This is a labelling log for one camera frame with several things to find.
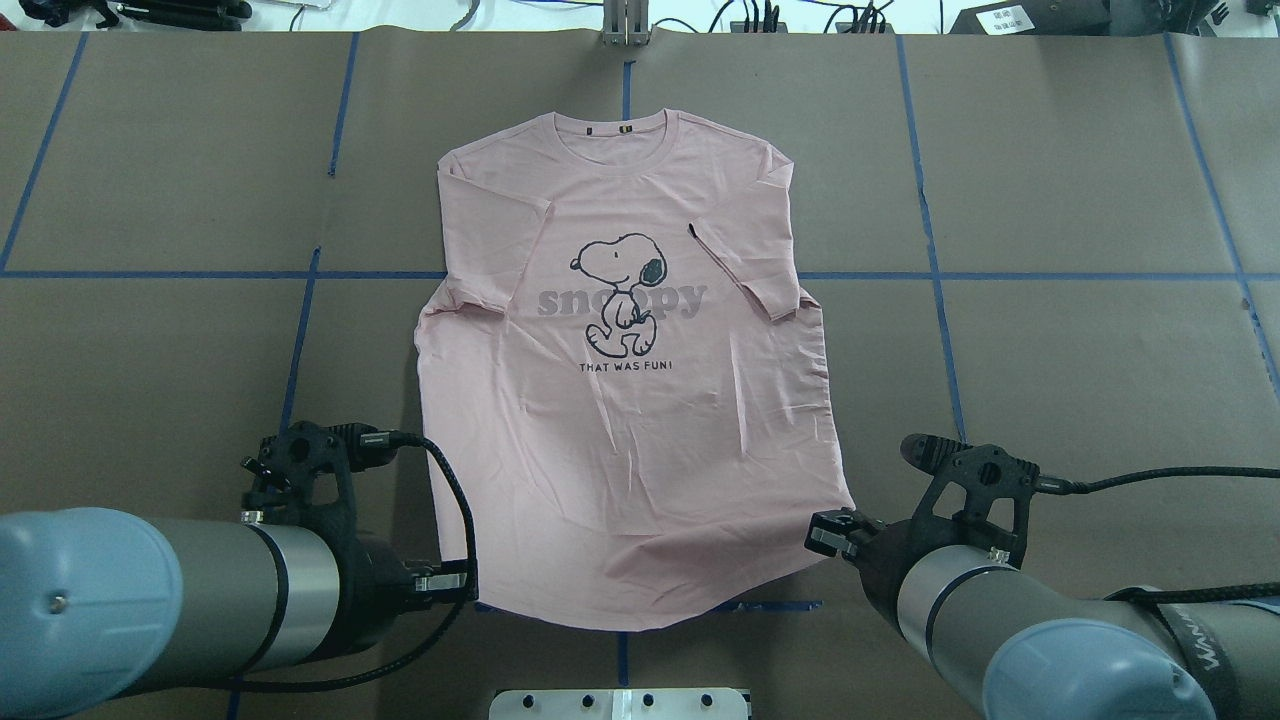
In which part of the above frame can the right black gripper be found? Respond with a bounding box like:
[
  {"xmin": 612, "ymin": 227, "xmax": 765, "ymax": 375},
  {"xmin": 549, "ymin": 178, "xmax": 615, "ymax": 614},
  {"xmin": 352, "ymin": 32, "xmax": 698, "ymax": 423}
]
[{"xmin": 805, "ymin": 433, "xmax": 1041, "ymax": 601}]

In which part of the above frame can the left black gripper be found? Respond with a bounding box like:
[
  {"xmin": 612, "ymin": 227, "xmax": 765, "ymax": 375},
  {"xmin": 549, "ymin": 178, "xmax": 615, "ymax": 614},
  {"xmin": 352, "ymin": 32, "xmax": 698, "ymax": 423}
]
[{"xmin": 241, "ymin": 421, "xmax": 477, "ymax": 641}]

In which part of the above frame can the pink Snoopy t-shirt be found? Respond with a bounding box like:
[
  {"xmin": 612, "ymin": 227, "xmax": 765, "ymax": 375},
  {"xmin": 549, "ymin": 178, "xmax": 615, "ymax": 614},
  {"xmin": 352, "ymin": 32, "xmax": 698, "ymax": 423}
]
[{"xmin": 413, "ymin": 109, "xmax": 852, "ymax": 632}]

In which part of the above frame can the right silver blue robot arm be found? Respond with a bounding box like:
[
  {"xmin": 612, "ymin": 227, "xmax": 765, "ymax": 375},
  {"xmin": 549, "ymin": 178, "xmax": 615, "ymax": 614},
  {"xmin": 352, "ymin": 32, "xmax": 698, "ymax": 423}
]
[{"xmin": 804, "ymin": 434, "xmax": 1279, "ymax": 719}]

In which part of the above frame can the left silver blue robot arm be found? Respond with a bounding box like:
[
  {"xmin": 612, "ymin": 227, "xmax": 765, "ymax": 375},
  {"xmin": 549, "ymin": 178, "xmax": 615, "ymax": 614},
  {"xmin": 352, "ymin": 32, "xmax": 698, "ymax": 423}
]
[{"xmin": 1, "ymin": 421, "xmax": 477, "ymax": 719}]

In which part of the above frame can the grey orange usb hub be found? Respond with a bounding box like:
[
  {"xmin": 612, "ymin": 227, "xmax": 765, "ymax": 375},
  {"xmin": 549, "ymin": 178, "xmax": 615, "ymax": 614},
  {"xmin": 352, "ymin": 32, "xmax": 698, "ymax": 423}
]
[
  {"xmin": 822, "ymin": 1, "xmax": 895, "ymax": 35},
  {"xmin": 730, "ymin": 1, "xmax": 786, "ymax": 35}
]

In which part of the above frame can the black box with white label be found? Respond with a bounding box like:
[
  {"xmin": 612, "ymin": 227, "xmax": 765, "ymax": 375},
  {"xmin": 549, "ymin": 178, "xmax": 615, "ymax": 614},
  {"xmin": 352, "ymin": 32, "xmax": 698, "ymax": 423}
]
[{"xmin": 946, "ymin": 1, "xmax": 1111, "ymax": 37}]

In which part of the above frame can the black folded tripod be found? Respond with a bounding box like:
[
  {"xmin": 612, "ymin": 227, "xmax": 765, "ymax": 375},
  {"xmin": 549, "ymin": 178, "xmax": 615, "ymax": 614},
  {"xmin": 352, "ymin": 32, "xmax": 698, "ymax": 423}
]
[{"xmin": 106, "ymin": 1, "xmax": 253, "ymax": 32}]

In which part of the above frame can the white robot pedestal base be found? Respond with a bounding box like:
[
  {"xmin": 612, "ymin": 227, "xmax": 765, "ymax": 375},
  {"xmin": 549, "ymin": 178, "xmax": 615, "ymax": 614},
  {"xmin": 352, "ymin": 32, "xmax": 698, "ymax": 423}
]
[{"xmin": 486, "ymin": 687, "xmax": 753, "ymax": 719}]

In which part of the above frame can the aluminium frame post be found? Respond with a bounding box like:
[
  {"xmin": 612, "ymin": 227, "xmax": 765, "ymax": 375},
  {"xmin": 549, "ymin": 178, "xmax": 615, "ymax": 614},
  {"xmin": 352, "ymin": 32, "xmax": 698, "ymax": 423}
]
[{"xmin": 600, "ymin": 0, "xmax": 652, "ymax": 47}]

